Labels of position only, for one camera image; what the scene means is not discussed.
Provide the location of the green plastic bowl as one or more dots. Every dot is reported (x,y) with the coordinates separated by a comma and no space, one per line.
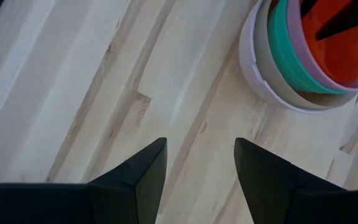
(283,53)

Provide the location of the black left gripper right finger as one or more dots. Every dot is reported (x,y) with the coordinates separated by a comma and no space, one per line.
(278,193)

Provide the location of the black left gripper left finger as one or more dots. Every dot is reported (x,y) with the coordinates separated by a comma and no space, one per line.
(126,193)

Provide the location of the white plastic bowl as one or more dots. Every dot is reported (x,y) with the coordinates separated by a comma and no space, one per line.
(259,71)

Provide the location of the pink plastic bowl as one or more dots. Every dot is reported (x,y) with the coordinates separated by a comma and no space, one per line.
(337,59)

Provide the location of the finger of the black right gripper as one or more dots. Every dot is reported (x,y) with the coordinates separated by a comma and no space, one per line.
(305,5)
(353,17)

